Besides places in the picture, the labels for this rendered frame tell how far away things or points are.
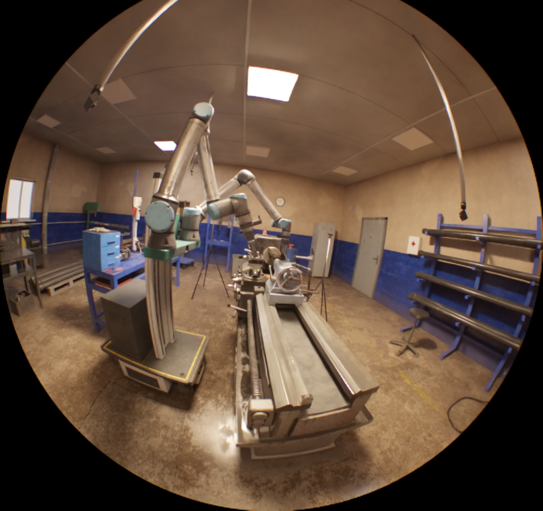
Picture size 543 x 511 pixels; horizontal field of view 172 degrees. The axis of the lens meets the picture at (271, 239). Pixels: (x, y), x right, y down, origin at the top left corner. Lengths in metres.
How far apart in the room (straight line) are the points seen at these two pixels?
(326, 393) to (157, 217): 1.19
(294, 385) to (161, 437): 1.15
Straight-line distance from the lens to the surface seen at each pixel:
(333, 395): 1.06
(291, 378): 0.94
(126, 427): 1.77
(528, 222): 3.47
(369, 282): 5.18
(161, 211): 0.89
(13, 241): 3.89
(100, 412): 1.91
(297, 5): 2.01
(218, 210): 0.94
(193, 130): 1.02
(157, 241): 1.08
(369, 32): 2.14
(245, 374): 1.50
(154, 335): 1.59
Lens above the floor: 1.51
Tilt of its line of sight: 4 degrees down
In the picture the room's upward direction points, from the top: 7 degrees clockwise
